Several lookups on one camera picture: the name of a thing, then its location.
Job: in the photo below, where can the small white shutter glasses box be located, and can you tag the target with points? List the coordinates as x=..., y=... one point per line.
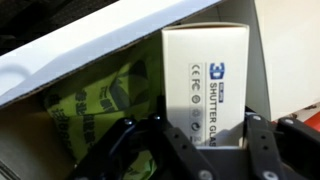
x=180, y=66

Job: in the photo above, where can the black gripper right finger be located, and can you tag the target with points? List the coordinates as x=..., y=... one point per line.
x=286, y=153

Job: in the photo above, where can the green printed bag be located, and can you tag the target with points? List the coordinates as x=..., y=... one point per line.
x=96, y=96

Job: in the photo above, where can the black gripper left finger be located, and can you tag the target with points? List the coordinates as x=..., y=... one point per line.
x=150, y=153

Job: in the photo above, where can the big white cardboard box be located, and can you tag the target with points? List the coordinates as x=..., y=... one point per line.
x=100, y=33

